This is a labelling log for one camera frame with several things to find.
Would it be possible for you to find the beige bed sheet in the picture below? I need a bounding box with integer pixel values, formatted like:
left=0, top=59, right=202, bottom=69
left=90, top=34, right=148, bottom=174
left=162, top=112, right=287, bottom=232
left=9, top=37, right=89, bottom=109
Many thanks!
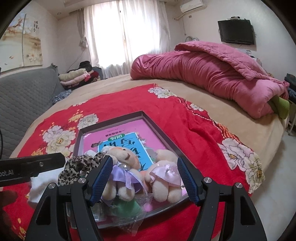
left=9, top=74, right=290, bottom=172

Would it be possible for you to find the plush bear purple dress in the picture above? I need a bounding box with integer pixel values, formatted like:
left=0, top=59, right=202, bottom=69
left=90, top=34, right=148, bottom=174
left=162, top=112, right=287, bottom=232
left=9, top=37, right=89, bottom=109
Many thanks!
left=102, top=146, right=147, bottom=202

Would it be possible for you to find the green pillow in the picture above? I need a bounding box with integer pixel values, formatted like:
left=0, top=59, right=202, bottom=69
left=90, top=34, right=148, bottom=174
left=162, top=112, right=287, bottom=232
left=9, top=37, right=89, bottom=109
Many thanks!
left=268, top=95, right=290, bottom=120

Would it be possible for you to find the white lace roll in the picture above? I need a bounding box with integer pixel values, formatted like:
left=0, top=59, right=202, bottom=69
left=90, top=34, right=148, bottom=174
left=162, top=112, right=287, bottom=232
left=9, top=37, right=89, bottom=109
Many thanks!
left=27, top=168, right=64, bottom=209

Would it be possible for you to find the floral wall painting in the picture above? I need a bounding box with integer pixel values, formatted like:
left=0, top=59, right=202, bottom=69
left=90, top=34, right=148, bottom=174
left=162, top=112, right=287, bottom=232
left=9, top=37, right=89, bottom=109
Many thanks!
left=0, top=13, right=43, bottom=72

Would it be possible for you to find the stack of folded clothes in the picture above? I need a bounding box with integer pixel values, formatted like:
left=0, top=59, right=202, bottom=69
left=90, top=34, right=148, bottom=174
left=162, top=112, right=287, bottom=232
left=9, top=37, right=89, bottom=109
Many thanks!
left=58, top=61, right=104, bottom=90

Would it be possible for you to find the grey quilted headboard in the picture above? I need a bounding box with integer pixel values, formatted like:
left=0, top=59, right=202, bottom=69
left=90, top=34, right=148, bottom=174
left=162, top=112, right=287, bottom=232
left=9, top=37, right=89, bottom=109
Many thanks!
left=1, top=64, right=64, bottom=159

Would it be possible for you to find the white sheer curtain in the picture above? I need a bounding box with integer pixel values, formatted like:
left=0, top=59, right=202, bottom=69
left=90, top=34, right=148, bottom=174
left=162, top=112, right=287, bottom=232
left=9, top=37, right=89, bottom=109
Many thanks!
left=83, top=1, right=171, bottom=78

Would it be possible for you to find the plush bear pink dress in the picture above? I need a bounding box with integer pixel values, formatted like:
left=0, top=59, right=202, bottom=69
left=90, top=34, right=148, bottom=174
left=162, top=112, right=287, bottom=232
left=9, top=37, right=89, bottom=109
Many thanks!
left=144, top=149, right=182, bottom=203

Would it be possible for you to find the dark tray with pink book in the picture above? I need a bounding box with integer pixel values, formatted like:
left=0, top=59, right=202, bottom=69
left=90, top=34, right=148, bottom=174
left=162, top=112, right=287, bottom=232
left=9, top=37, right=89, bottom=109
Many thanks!
left=73, top=111, right=188, bottom=217

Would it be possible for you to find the red floral blanket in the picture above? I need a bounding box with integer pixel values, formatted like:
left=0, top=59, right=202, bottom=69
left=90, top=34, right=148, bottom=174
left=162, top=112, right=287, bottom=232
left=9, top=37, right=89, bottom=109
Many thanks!
left=4, top=84, right=265, bottom=240

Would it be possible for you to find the dark clothes pile on chair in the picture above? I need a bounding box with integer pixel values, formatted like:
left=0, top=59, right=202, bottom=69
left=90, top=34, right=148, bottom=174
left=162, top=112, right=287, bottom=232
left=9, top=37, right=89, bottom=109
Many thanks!
left=285, top=73, right=296, bottom=103

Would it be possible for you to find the wall mounted black television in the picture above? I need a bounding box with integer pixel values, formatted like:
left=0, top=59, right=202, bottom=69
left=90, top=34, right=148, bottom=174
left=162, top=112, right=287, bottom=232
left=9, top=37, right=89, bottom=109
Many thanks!
left=218, top=19, right=255, bottom=45

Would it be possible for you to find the leopard print scrunchie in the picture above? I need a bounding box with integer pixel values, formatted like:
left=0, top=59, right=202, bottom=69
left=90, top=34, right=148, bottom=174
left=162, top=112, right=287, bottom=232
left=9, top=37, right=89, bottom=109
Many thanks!
left=58, top=152, right=105, bottom=186

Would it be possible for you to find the green item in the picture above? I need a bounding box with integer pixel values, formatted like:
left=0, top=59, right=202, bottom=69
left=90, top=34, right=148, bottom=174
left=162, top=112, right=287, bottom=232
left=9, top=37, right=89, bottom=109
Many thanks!
left=91, top=193, right=158, bottom=236

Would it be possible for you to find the pink rolled quilt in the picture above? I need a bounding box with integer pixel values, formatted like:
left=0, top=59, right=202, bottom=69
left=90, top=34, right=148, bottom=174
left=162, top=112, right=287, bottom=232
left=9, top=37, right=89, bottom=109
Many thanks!
left=130, top=41, right=289, bottom=119

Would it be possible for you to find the white air conditioner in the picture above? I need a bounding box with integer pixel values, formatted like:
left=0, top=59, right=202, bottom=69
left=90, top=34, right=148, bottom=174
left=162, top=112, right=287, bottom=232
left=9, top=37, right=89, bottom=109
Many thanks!
left=180, top=0, right=204, bottom=13

